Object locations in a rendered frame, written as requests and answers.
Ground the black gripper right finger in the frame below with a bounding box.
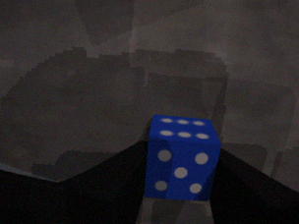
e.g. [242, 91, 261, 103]
[209, 148, 299, 224]

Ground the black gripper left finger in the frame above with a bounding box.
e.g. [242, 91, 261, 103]
[0, 140, 149, 224]

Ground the blue die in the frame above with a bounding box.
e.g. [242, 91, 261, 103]
[145, 115, 221, 202]

